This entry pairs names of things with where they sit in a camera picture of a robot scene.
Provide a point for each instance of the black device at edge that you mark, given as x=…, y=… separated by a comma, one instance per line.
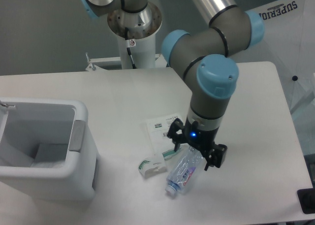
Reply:
x=307, y=200

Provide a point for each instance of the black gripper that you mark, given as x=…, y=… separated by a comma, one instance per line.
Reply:
x=194, y=134

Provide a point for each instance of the clear crushed plastic bottle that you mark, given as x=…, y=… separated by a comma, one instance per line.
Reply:
x=180, y=176

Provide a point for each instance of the white green paper wrapper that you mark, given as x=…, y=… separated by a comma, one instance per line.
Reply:
x=152, y=166

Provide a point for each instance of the white plastic packaging bag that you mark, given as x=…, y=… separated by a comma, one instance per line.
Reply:
x=158, y=129

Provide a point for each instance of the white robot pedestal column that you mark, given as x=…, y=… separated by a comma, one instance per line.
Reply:
x=140, y=52

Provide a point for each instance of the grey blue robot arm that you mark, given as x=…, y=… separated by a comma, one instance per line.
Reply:
x=202, y=61

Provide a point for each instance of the white superior umbrella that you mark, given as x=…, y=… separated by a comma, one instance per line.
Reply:
x=289, y=42

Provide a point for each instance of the white push-button trash can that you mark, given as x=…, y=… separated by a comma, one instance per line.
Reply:
x=47, y=150

